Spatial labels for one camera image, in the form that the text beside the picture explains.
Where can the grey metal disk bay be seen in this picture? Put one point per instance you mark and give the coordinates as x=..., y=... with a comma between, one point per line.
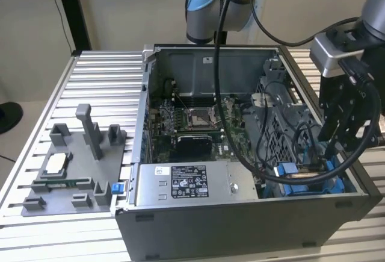
x=285, y=114

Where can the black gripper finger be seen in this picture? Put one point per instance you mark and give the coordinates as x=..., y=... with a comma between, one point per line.
x=329, y=129
x=353, y=132

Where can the thin metal locking lever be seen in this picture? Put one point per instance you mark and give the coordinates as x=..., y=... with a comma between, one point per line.
x=184, y=103

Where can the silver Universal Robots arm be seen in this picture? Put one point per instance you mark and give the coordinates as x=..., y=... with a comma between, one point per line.
x=204, y=18

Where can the black graphics card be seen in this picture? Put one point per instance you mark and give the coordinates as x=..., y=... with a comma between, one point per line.
x=194, y=146

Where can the black open PC case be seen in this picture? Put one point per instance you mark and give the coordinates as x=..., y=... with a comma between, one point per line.
x=210, y=232

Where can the hard disk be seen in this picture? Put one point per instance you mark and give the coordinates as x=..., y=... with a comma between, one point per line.
x=288, y=170

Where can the black round stand base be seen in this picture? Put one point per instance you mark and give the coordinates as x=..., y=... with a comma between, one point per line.
x=10, y=117

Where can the blue case latch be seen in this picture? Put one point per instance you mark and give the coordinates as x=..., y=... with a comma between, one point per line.
x=117, y=188

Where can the CPU socket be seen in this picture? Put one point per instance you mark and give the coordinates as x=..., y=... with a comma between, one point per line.
x=201, y=118

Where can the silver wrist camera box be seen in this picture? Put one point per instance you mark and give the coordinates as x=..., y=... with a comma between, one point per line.
x=331, y=54

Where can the black frame post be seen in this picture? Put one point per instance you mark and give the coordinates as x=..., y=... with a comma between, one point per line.
x=75, y=12

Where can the silver CPU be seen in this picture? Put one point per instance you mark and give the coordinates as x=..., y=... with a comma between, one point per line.
x=55, y=164

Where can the grey parts rack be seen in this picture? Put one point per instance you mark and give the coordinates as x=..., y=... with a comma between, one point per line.
x=78, y=144

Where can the green RAM stick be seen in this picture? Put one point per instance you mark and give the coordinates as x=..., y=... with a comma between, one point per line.
x=69, y=182

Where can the silver power supply unit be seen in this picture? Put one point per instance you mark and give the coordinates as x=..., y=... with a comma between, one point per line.
x=150, y=183

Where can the green Dell motherboard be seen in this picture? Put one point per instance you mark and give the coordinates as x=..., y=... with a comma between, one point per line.
x=228, y=135

